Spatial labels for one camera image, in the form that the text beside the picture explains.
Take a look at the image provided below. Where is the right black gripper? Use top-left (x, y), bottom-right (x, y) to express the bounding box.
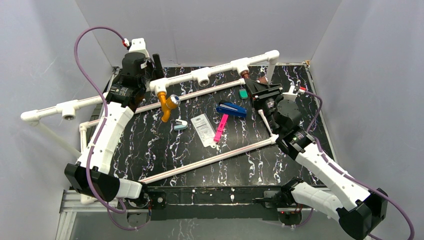
top-left (244, 79), bottom-right (284, 135)

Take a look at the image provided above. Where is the brown plastic faucet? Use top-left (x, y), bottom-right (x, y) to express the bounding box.
top-left (240, 70), bottom-right (268, 84)

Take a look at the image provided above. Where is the white PVC pipe frame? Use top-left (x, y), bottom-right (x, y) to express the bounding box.
top-left (20, 49), bottom-right (281, 205)

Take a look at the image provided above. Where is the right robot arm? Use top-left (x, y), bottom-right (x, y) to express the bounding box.
top-left (245, 78), bottom-right (388, 240)

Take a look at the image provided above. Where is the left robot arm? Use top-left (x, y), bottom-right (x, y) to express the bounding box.
top-left (64, 52), bottom-right (164, 208)

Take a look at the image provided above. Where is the teal green eraser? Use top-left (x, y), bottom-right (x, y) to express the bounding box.
top-left (239, 89), bottom-right (249, 100)

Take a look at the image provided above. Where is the blue stapler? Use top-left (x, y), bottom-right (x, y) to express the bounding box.
top-left (215, 101), bottom-right (247, 118)

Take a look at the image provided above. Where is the pink plastic clip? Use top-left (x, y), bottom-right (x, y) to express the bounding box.
top-left (213, 114), bottom-right (229, 143)

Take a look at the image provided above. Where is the orange plastic faucet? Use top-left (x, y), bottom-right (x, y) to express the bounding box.
top-left (156, 91), bottom-right (181, 123)

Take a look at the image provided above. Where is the white barcode label tag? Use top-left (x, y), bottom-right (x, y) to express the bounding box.
top-left (190, 113), bottom-right (217, 149)

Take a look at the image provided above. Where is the small white teal clip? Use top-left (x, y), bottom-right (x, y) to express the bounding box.
top-left (173, 119), bottom-right (188, 131)

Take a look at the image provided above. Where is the black front base bar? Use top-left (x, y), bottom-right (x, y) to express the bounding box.
top-left (145, 185), bottom-right (288, 221)

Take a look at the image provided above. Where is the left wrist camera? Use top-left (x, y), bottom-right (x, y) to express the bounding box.
top-left (122, 38), bottom-right (150, 58)

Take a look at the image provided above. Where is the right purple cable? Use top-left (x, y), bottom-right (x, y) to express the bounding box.
top-left (294, 89), bottom-right (416, 240)

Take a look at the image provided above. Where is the aluminium frame rail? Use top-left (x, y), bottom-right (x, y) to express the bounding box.
top-left (56, 66), bottom-right (372, 240)

